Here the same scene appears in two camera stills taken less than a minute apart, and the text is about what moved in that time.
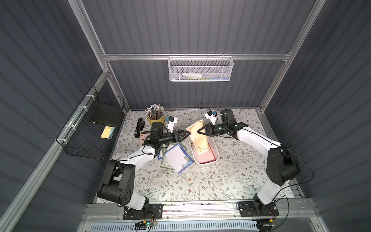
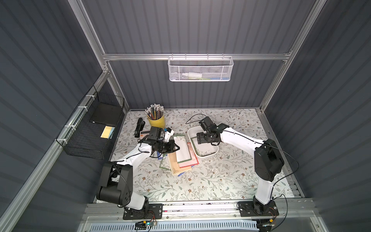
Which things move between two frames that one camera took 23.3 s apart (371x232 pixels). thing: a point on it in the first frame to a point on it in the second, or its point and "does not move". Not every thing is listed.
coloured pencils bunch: x=155 y=111 does not move
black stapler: x=139 y=127 does not move
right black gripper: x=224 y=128 to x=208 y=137
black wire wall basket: x=90 y=130 does not move
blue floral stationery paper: x=160 y=155 does not move
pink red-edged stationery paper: x=206 y=157 to x=194 y=160
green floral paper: x=165 y=163 does not move
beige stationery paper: x=199 y=139 to x=175 y=166
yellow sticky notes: x=107 y=132 does not move
